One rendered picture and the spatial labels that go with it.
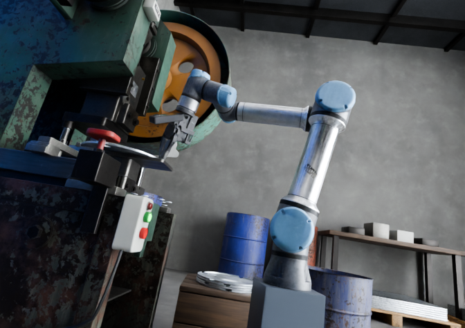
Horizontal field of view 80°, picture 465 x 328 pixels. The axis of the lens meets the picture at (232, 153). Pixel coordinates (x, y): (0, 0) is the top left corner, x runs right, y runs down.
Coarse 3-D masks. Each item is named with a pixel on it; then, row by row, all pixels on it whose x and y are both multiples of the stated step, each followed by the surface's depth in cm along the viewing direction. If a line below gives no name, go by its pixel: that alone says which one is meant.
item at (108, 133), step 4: (88, 128) 67; (92, 128) 66; (88, 132) 66; (92, 132) 66; (96, 132) 66; (100, 132) 66; (104, 132) 66; (108, 132) 66; (112, 132) 66; (92, 136) 68; (96, 136) 68; (100, 136) 67; (104, 136) 66; (108, 136) 66; (112, 136) 66; (116, 136) 68; (100, 140) 67; (104, 140) 68; (108, 140) 70; (112, 140) 69; (116, 140) 69; (100, 144) 67; (104, 144) 68; (100, 148) 67
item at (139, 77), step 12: (96, 96) 101; (108, 96) 101; (120, 96) 101; (132, 96) 111; (84, 108) 100; (96, 108) 100; (108, 108) 100; (120, 108) 102; (132, 108) 106; (120, 120) 101; (132, 120) 107; (132, 132) 110
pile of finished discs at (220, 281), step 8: (200, 272) 135; (208, 272) 141; (216, 272) 143; (200, 280) 122; (208, 280) 119; (216, 280) 118; (224, 280) 124; (232, 280) 125; (240, 280) 129; (248, 280) 137; (216, 288) 117; (224, 288) 116; (232, 288) 116; (240, 288) 117; (248, 288) 119
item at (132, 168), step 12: (120, 156) 96; (132, 156) 94; (144, 156) 94; (120, 168) 95; (132, 168) 98; (156, 168) 105; (168, 168) 102; (120, 180) 94; (132, 180) 100; (132, 192) 101
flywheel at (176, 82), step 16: (176, 32) 158; (192, 32) 158; (176, 48) 159; (192, 48) 159; (208, 48) 154; (176, 64) 156; (208, 64) 151; (176, 80) 153; (176, 96) 150; (160, 112) 147; (176, 112) 147; (208, 112) 146; (144, 128) 141; (160, 128) 141
